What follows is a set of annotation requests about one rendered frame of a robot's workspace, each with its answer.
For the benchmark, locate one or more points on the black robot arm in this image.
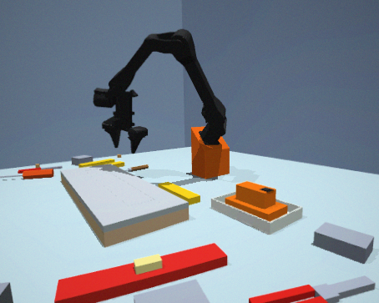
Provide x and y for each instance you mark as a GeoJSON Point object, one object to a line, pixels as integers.
{"type": "Point", "coordinates": [182, 47]}

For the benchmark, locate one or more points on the yellow flat bar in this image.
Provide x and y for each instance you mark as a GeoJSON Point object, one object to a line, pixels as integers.
{"type": "Point", "coordinates": [118, 164]}
{"type": "Point", "coordinates": [101, 162]}
{"type": "Point", "coordinates": [184, 194]}

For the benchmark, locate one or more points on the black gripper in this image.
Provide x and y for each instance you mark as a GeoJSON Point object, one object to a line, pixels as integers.
{"type": "Point", "coordinates": [135, 134]}

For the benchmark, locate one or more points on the white shallow tray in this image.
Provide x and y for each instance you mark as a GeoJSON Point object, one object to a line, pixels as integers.
{"type": "Point", "coordinates": [294, 213]}

